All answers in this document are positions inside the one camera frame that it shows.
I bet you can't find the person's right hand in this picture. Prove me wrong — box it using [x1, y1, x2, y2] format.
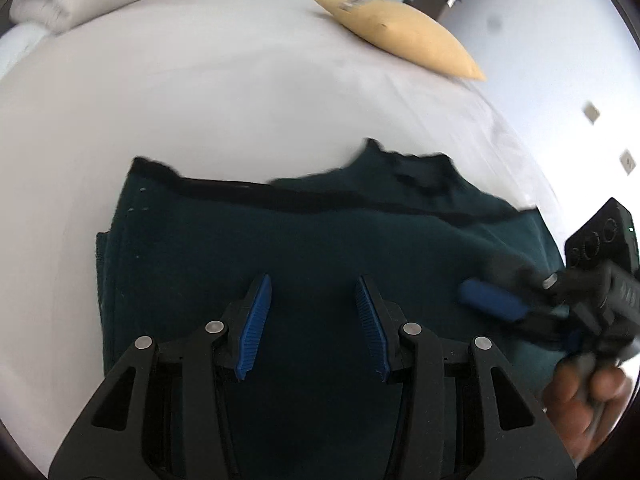
[541, 360, 634, 465]

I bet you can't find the white bed sheet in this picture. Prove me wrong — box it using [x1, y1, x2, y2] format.
[1, 0, 547, 471]

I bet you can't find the wall outlet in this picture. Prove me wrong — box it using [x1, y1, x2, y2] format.
[582, 102, 600, 124]
[620, 150, 637, 174]

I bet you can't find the lower wall outlet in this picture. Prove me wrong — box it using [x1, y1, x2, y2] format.
[620, 150, 637, 174]

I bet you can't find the yellow pillow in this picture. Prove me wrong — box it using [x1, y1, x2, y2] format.
[314, 0, 486, 80]

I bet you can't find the upper wall outlet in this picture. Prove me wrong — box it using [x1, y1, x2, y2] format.
[582, 102, 600, 124]

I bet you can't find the dark green knit sweater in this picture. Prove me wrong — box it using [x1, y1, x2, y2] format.
[96, 140, 563, 479]

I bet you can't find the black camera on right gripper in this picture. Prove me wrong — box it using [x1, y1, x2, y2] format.
[564, 197, 639, 278]

